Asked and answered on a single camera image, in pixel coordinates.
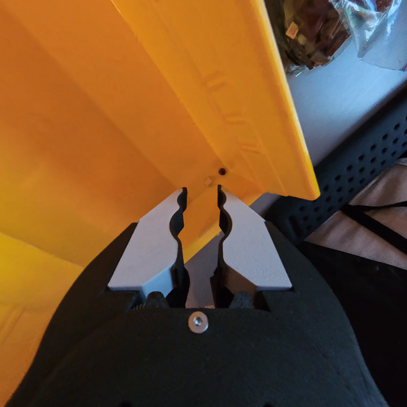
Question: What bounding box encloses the yellow plastic bin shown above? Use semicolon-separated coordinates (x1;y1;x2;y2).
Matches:
0;0;320;407

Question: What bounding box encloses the person's pale garment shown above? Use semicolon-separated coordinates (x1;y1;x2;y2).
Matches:
305;159;407;271

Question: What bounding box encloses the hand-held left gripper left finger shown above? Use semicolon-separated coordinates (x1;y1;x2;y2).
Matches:
107;187;189;309

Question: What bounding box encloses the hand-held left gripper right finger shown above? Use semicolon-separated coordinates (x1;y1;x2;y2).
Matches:
210;184;293;309

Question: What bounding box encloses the clear zip bag green seal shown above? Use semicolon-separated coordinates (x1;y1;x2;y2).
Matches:
273;0;407;77

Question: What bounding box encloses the black perforated chair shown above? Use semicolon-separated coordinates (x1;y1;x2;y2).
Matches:
266;92;407;246

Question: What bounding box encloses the grey desk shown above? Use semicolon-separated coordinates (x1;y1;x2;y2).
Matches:
184;41;407;309

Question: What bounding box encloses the pile of mixed toy bricks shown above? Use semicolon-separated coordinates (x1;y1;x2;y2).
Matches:
276;0;354;70

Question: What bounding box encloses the person's dark jacket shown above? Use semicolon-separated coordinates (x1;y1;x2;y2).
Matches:
297;240;407;407

